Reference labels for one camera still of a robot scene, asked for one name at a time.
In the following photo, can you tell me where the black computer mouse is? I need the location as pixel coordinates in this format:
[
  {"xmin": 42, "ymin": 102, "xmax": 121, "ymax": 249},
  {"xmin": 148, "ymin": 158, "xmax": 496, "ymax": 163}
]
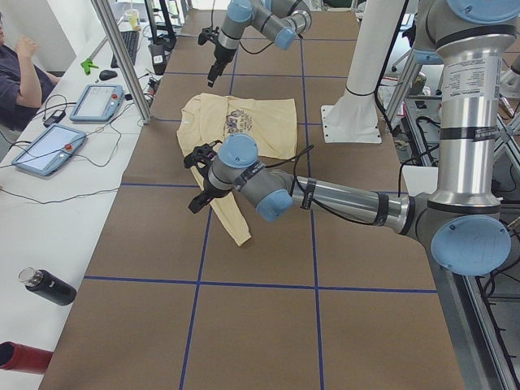
[{"xmin": 98, "ymin": 70, "xmax": 118, "ymax": 81}]

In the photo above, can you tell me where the far blue teach pendant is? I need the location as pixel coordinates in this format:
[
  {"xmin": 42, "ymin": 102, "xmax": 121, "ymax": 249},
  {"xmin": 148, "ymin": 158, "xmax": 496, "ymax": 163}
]
[{"xmin": 69, "ymin": 84, "xmax": 124, "ymax": 123}]

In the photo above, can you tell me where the seated person dark shirt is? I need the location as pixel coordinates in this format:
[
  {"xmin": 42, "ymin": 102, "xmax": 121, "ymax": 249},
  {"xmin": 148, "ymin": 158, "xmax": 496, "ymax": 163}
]
[{"xmin": 1, "ymin": 22, "xmax": 60, "ymax": 131}]

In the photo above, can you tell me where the green plastic clamp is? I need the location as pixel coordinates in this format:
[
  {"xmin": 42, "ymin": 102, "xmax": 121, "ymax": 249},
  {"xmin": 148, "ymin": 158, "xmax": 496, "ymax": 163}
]
[{"xmin": 80, "ymin": 58, "xmax": 99, "ymax": 76}]

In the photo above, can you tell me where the black keyboard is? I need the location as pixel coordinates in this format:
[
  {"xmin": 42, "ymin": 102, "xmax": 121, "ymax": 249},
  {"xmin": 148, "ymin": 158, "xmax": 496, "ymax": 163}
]
[{"xmin": 120, "ymin": 30, "xmax": 140, "ymax": 65}]

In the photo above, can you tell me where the blue teach pendant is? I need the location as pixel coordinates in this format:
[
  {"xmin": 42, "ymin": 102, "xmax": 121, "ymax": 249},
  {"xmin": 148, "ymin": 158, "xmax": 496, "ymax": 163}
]
[
  {"xmin": 69, "ymin": 84, "xmax": 124, "ymax": 123},
  {"xmin": 11, "ymin": 123, "xmax": 87, "ymax": 176}
]

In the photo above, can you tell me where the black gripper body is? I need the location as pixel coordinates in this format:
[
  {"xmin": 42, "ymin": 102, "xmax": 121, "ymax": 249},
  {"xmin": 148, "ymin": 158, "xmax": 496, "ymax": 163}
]
[
  {"xmin": 201, "ymin": 180, "xmax": 228, "ymax": 202},
  {"xmin": 214, "ymin": 42, "xmax": 234, "ymax": 69}
]

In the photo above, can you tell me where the red bottle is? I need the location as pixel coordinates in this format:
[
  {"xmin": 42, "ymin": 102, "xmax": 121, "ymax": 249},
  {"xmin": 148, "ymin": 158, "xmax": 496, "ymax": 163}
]
[{"xmin": 1, "ymin": 341, "xmax": 54, "ymax": 375}]

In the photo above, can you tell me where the cream long-sleeve graphic shirt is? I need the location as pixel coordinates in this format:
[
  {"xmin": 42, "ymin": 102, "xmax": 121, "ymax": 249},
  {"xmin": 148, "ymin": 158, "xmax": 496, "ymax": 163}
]
[{"xmin": 177, "ymin": 93, "xmax": 297, "ymax": 245}]

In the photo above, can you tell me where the black power adapter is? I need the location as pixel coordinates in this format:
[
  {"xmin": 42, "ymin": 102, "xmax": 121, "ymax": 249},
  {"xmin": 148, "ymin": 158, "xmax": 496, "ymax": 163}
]
[{"xmin": 43, "ymin": 110, "xmax": 66, "ymax": 128}]

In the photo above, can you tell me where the black water bottle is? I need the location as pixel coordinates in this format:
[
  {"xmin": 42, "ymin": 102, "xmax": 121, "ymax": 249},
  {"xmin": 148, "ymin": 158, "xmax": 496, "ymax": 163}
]
[{"xmin": 19, "ymin": 267, "xmax": 76, "ymax": 306}]

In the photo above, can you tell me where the near blue teach pendant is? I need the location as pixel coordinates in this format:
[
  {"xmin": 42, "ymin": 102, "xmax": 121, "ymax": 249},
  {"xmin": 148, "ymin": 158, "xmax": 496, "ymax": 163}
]
[{"xmin": 11, "ymin": 123, "xmax": 87, "ymax": 176}]

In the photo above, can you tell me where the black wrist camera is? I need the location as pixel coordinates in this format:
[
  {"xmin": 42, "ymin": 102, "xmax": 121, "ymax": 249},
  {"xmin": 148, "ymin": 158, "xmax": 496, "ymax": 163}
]
[
  {"xmin": 197, "ymin": 27, "xmax": 219, "ymax": 46},
  {"xmin": 183, "ymin": 140, "xmax": 222, "ymax": 171}
]

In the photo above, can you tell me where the aluminium frame post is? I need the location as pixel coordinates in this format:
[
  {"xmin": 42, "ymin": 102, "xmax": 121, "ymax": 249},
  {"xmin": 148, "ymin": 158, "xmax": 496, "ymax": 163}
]
[{"xmin": 91, "ymin": 0, "xmax": 151, "ymax": 124}]

